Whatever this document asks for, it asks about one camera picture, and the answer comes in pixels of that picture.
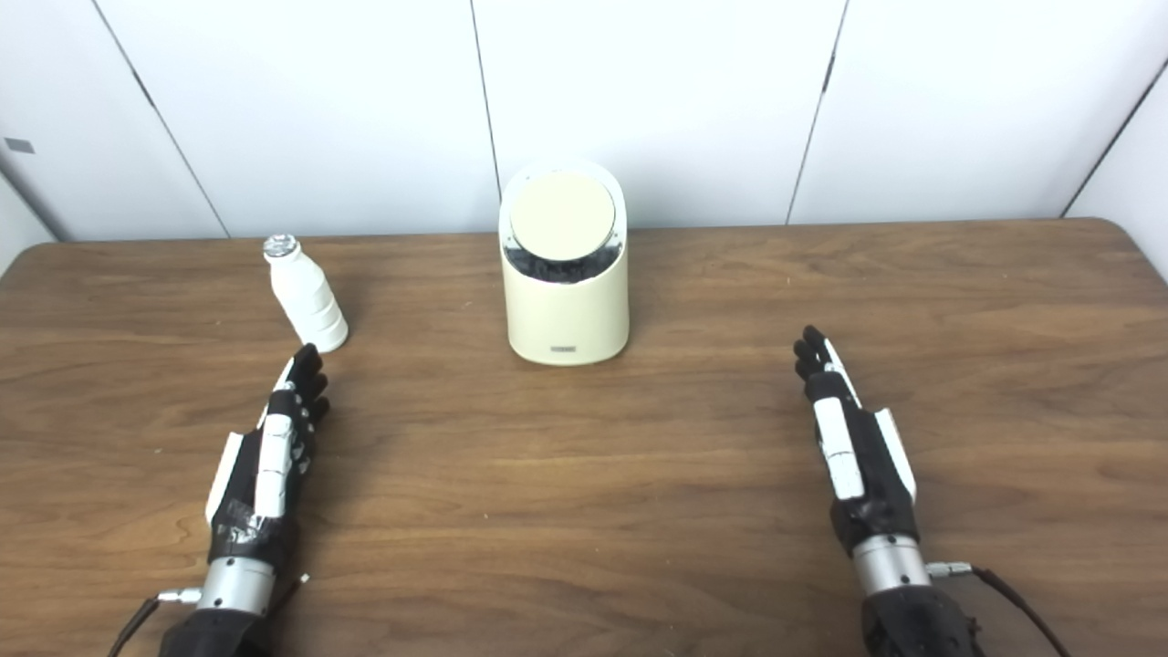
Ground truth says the small white plastic bottle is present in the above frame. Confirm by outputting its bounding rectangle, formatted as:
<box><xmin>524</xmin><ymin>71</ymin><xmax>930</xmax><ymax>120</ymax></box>
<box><xmin>263</xmin><ymin>234</ymin><xmax>349</xmax><ymax>354</ymax></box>

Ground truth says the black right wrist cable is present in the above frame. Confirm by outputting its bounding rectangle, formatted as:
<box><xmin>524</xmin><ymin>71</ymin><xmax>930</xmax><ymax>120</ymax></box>
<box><xmin>926</xmin><ymin>562</ymin><xmax>1074</xmax><ymax>657</ymax></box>

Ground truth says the thin black loose wire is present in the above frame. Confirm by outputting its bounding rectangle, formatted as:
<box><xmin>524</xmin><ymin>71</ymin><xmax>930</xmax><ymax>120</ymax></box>
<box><xmin>272</xmin><ymin>573</ymin><xmax>310</xmax><ymax>614</ymax></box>

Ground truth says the round cream bin lid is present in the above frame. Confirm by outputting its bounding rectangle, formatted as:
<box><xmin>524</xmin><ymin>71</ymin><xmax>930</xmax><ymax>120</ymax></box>
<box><xmin>508</xmin><ymin>172</ymin><xmax>617</xmax><ymax>263</ymax></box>

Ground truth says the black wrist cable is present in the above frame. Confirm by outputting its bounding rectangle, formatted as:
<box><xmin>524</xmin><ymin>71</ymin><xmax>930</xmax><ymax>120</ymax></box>
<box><xmin>926</xmin><ymin>562</ymin><xmax>1074</xmax><ymax>657</ymax></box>
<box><xmin>108</xmin><ymin>589</ymin><xmax>203</xmax><ymax>657</ymax></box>

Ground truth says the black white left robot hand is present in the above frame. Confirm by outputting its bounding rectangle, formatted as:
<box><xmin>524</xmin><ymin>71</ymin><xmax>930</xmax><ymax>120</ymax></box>
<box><xmin>204</xmin><ymin>343</ymin><xmax>331</xmax><ymax>561</ymax></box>

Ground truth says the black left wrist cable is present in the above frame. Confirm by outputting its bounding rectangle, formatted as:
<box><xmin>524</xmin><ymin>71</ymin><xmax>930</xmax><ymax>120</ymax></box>
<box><xmin>108</xmin><ymin>589</ymin><xmax>203</xmax><ymax>657</ymax></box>

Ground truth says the cream-colored bin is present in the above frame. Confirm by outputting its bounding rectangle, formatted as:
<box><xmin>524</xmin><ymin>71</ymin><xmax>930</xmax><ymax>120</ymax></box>
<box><xmin>498</xmin><ymin>157</ymin><xmax>631</xmax><ymax>367</ymax></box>

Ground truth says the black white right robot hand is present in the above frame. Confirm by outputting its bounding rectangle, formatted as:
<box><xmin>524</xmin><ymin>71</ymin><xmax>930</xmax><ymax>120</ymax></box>
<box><xmin>793</xmin><ymin>326</ymin><xmax>921</xmax><ymax>556</ymax></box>

